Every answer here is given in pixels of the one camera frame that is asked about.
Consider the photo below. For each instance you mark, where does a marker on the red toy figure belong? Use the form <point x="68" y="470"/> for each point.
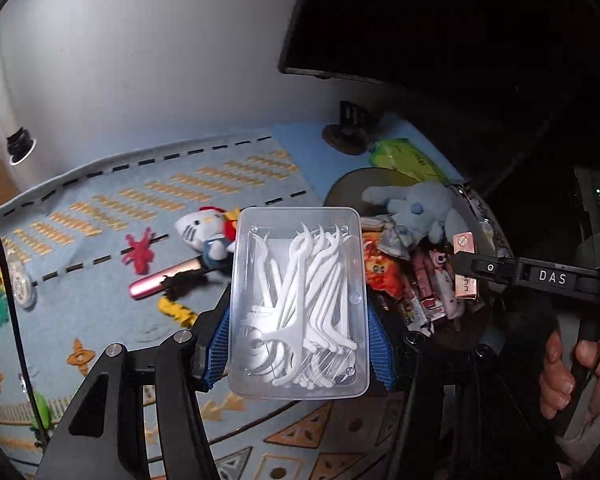
<point x="139" y="253"/>

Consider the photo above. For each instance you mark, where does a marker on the black toy figure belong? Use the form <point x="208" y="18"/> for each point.
<point x="181" y="284"/>

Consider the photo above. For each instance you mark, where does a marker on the yellow toy figure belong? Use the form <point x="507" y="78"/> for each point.
<point x="179" y="313"/>

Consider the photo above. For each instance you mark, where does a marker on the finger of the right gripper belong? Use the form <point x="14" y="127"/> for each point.
<point x="502" y="271"/>

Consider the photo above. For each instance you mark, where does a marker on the round storage basket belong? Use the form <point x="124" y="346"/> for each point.
<point x="438" y="304"/>

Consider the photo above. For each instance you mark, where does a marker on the green toy figure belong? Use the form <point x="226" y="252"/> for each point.
<point x="45" y="420"/>

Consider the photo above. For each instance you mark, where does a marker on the hello kitty plush toy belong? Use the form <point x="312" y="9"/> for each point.
<point x="210" y="231"/>

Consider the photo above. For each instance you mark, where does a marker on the green snack bag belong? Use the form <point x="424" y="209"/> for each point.
<point x="402" y="156"/>

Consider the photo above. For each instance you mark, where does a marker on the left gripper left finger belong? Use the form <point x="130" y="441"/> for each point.
<point x="211" y="330"/>

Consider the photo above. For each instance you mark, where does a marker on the clear correction tape dispenser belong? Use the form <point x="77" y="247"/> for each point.
<point x="22" y="286"/>

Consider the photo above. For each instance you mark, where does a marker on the grey blue plush bunny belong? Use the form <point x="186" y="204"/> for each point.
<point x="421" y="210"/>

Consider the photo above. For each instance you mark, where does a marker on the black monitor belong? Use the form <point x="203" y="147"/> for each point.
<point x="377" y="40"/>

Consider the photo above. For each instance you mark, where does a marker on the orange snack packet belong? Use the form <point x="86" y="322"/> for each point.
<point x="382" y="273"/>

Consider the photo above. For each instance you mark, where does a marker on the round brown stand base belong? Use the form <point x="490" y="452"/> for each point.
<point x="351" y="134"/>

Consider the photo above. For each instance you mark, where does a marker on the pink metallic tube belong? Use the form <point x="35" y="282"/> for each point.
<point x="151" y="284"/>

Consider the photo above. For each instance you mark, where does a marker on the clear floss pick box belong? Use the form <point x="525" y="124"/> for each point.
<point x="298" y="307"/>

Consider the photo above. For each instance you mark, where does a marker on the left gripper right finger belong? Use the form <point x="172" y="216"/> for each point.
<point x="392" y="356"/>

